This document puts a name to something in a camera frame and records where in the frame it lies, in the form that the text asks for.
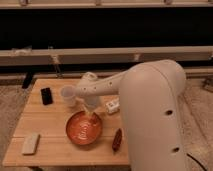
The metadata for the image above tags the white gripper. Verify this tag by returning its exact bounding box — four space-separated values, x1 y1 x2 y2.
84 96 101 116

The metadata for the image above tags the orange ceramic bowl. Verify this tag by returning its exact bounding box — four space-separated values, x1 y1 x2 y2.
66 111 103 146

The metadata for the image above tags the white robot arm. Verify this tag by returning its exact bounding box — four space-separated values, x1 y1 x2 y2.
76 60 189 171

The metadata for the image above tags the white printed small box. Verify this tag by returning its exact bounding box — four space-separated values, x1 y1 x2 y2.
105 99 120 114

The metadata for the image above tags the translucent plastic cup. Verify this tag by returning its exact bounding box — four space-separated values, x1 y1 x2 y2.
60 85 76 107

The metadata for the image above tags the dark brown oblong object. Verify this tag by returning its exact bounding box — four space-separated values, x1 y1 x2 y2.
112 129 122 152

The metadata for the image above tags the black rectangular phone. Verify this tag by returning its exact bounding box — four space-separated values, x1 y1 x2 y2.
41 88 53 105

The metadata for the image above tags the black cable on floor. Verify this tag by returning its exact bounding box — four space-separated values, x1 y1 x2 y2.
185 152 209 171

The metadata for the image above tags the grey long metal rail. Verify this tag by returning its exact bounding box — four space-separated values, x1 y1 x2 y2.
0 46 213 66

